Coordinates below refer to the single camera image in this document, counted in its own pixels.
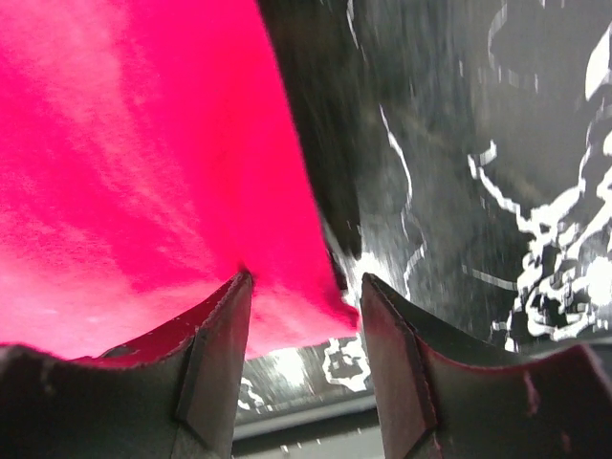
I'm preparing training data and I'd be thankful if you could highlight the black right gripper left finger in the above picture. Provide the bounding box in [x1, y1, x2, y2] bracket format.
[1, 273, 252, 458]

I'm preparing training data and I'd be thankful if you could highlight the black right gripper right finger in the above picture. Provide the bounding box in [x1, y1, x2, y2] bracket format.
[361, 274, 611, 458]

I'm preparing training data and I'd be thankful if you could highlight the pink t shirt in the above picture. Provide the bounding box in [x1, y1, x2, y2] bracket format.
[1, 1, 360, 359]

